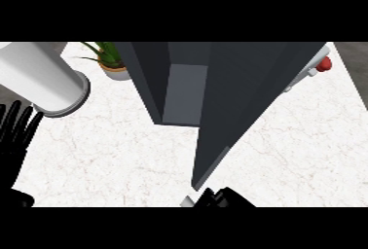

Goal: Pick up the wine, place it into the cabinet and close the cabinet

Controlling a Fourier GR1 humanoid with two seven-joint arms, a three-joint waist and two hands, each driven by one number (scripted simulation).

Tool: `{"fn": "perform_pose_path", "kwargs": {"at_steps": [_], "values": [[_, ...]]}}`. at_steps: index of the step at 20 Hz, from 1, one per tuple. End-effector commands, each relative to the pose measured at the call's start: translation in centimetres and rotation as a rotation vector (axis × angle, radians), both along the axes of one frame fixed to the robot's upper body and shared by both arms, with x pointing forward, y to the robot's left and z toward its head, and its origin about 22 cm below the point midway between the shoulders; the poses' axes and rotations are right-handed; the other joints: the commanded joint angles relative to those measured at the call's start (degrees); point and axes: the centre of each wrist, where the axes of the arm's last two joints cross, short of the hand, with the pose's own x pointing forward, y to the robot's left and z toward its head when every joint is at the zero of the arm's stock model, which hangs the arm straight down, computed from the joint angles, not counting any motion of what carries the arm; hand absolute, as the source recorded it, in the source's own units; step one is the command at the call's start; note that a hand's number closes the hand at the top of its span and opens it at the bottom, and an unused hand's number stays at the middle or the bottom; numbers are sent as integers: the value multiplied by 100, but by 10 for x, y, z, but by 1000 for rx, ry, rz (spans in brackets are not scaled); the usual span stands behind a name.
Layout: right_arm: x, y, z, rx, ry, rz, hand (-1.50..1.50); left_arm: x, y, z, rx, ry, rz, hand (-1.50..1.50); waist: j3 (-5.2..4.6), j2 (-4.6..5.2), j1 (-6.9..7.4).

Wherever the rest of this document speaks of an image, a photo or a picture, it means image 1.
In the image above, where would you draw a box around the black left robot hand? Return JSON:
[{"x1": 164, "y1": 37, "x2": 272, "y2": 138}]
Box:
[{"x1": 0, "y1": 99, "x2": 46, "y2": 208}]

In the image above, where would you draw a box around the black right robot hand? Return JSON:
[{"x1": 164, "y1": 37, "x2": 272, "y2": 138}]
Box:
[{"x1": 192, "y1": 186, "x2": 257, "y2": 208}]

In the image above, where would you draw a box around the dark grey cabinet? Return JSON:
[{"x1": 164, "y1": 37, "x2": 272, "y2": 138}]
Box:
[{"x1": 112, "y1": 42, "x2": 214, "y2": 127}]

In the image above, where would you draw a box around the white cylinder with grey rim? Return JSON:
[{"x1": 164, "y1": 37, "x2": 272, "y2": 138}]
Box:
[{"x1": 0, "y1": 42, "x2": 92, "y2": 119}]

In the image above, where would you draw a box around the pale grey plant pot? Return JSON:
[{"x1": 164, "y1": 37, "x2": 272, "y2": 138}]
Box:
[{"x1": 96, "y1": 56, "x2": 131, "y2": 82}]

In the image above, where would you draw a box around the green plant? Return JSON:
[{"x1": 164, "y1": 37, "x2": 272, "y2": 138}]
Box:
[{"x1": 78, "y1": 42, "x2": 126, "y2": 69}]

